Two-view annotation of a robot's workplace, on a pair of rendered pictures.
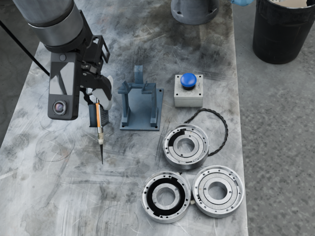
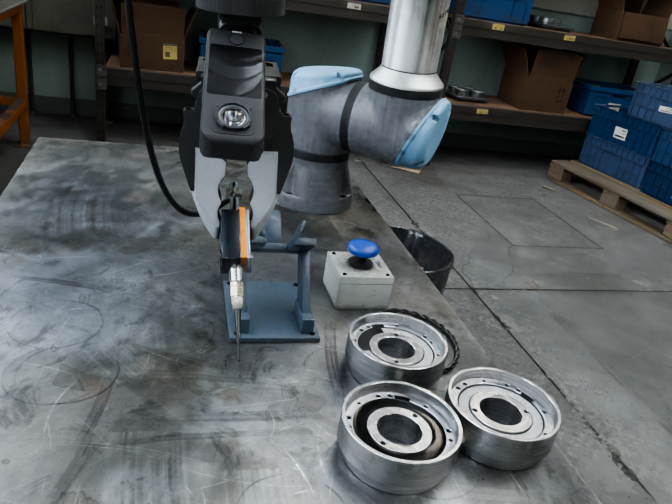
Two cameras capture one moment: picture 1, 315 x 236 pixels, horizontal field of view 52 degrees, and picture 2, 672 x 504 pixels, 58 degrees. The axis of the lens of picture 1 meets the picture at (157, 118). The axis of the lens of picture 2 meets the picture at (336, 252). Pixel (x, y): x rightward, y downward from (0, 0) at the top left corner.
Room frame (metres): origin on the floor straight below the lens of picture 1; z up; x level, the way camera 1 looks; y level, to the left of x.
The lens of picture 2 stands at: (-0.08, 0.30, 1.18)
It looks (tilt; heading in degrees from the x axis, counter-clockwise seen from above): 25 degrees down; 328
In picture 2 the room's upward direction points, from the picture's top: 9 degrees clockwise
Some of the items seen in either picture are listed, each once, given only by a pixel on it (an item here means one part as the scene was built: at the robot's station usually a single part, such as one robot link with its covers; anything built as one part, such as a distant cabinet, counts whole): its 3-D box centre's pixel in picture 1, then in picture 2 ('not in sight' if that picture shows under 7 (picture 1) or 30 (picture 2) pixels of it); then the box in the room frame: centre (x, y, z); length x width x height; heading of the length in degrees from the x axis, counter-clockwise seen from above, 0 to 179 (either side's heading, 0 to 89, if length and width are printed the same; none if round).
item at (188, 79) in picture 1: (188, 84); (360, 260); (0.50, -0.09, 0.85); 0.04 x 0.04 x 0.05
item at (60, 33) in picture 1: (54, 21); not in sight; (0.42, 0.13, 1.17); 0.08 x 0.08 x 0.05
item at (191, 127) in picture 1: (185, 147); (394, 354); (0.34, -0.05, 0.82); 0.10 x 0.10 x 0.04
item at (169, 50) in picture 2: not in sight; (153, 33); (3.91, -0.61, 0.64); 0.49 x 0.40 x 0.37; 81
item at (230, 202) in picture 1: (217, 192); (498, 418); (0.22, -0.09, 0.82); 0.08 x 0.08 x 0.02
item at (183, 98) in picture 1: (189, 88); (356, 276); (0.50, -0.09, 0.82); 0.08 x 0.07 x 0.05; 166
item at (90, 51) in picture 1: (77, 52); (238, 67); (0.43, 0.12, 1.09); 0.09 x 0.08 x 0.12; 161
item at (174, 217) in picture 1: (166, 197); (397, 436); (0.23, 0.02, 0.82); 0.10 x 0.10 x 0.04
